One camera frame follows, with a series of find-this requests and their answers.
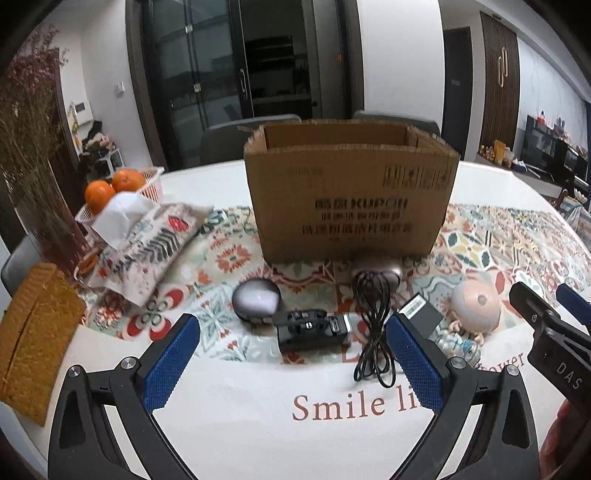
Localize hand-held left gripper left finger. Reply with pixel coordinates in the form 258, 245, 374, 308
47, 313, 201, 480

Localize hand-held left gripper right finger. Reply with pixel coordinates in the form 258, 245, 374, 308
385, 315, 541, 480

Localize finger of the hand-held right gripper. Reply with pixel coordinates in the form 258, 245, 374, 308
509, 281, 561, 335
556, 283, 591, 330

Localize black power adapter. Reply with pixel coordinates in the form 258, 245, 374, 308
398, 293, 444, 344

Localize black cable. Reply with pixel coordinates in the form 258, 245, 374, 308
352, 270, 402, 389

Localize pink-haired doll figurine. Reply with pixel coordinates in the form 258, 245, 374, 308
431, 281, 502, 365

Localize pinkish metallic oval device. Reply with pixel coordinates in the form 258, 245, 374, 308
351, 257, 403, 288

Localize round silver object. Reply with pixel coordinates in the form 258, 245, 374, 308
232, 278, 282, 326

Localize black electronic device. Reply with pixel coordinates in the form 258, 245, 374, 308
272, 308, 352, 354

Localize brown cardboard box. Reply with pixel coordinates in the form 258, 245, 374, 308
243, 119, 461, 266

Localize person's right hand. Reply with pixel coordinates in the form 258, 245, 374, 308
540, 399, 583, 468

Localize patterned tablecloth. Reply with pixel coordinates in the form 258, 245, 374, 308
0, 161, 591, 480

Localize wooden chair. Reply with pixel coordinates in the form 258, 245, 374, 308
556, 184, 591, 224

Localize floral fabric tissue cover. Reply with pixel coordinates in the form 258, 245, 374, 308
88, 200, 215, 306

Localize yellow woven tissue box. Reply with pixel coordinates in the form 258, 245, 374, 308
0, 262, 88, 428

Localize black TV cabinet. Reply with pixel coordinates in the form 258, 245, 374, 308
524, 114, 591, 195

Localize white tissue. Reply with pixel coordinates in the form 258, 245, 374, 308
92, 191, 156, 243

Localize glass vase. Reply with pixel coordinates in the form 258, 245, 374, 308
28, 185, 95, 280

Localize white plastic basket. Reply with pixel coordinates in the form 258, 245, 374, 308
75, 166, 165, 243

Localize orange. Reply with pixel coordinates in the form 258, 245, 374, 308
112, 169, 146, 193
85, 180, 116, 215

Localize white shelf unit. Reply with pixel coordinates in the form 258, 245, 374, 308
81, 148, 124, 178

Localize dark interior door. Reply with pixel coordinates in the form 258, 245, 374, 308
443, 27, 484, 153

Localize grey dining chair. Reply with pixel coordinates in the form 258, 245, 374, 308
352, 110, 441, 138
201, 114, 302, 168

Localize slatted wooden panel door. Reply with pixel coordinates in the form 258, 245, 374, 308
479, 11, 521, 149

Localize dried flower bouquet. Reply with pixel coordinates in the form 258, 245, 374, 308
0, 23, 93, 259

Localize dark glass sliding door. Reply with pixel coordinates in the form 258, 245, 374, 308
127, 0, 259, 171

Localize wall intercom panel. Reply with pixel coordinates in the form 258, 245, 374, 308
68, 102, 92, 126

